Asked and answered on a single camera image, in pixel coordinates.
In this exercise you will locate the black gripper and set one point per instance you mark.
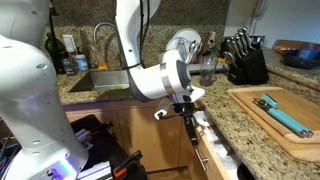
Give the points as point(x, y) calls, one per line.
point(187, 109)

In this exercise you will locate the wooden drawer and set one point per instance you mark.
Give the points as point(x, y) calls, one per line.
point(223, 160)

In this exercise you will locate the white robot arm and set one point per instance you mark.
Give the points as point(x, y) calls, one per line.
point(31, 100)

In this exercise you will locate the wooden cabinet door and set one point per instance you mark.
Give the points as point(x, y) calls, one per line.
point(158, 140)

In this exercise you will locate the clear drinking glass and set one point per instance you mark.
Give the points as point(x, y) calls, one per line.
point(208, 68)

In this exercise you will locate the black knife block with knives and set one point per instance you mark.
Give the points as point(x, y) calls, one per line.
point(247, 63)

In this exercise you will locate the dish rack with dishes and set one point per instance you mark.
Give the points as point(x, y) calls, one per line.
point(205, 47)

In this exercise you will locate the white round plate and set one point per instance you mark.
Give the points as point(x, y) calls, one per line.
point(188, 35)

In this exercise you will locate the black orange clamp tool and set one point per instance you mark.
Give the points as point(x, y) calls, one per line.
point(122, 169)

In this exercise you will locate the large wooden cutting board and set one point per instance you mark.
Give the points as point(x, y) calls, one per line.
point(304, 152)

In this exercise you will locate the stainless steel sink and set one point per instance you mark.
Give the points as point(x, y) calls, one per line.
point(102, 81)

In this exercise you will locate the orange sponge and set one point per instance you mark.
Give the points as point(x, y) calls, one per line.
point(102, 66)

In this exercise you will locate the small wooden cutting board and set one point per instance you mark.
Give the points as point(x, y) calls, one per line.
point(305, 112)

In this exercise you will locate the white blue lidded jar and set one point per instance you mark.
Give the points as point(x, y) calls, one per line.
point(82, 62)

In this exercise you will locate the dark blue bowl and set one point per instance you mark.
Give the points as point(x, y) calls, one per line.
point(291, 58)

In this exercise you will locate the small clear soap bottle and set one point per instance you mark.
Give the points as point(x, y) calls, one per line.
point(68, 64)

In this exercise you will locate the curved chrome faucet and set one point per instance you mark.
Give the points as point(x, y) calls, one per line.
point(106, 45)

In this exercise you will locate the green glass bottle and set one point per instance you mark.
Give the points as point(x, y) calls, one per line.
point(55, 47)

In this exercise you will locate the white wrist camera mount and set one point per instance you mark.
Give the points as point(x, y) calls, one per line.
point(163, 108)

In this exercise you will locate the silver drawer handle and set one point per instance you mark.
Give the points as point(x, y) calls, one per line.
point(202, 161)

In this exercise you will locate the teal handled can opener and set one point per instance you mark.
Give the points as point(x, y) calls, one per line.
point(271, 106)

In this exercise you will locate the white wall outlet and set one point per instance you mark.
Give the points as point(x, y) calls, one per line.
point(69, 43)

